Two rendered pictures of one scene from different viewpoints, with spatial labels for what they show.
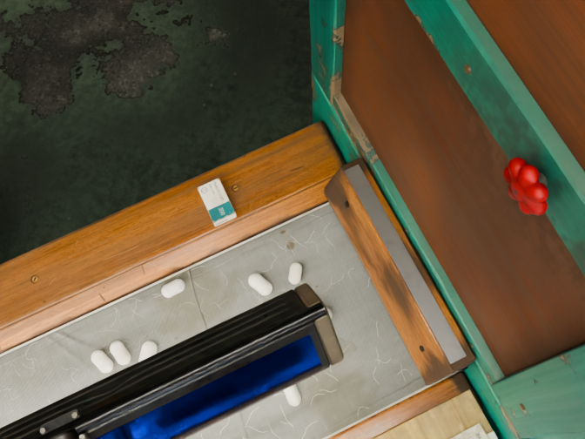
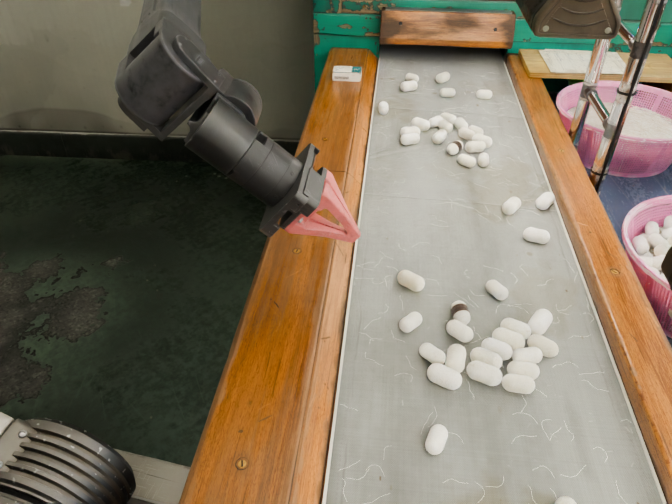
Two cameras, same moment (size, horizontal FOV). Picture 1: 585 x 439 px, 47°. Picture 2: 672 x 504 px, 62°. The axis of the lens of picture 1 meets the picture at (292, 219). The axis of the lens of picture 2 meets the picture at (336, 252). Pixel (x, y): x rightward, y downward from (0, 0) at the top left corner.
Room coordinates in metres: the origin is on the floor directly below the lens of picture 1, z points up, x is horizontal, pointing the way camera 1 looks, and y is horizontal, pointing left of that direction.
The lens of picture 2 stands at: (-0.10, 1.16, 1.22)
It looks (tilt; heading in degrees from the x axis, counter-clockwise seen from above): 39 degrees down; 295
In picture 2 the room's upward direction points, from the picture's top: straight up
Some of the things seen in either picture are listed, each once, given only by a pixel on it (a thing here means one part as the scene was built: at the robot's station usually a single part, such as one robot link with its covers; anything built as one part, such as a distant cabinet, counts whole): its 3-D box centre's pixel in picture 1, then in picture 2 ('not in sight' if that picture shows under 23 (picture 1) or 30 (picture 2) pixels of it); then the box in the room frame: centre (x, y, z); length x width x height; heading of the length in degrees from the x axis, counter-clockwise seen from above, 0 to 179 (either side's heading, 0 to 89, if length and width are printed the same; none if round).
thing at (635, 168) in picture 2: not in sight; (621, 130); (-0.19, 0.02, 0.72); 0.27 x 0.27 x 0.10
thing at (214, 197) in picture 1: (217, 202); (347, 73); (0.36, 0.11, 0.77); 0.06 x 0.04 x 0.02; 19
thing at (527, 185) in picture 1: (529, 186); not in sight; (0.16, -0.17, 1.24); 0.04 x 0.02 x 0.04; 19
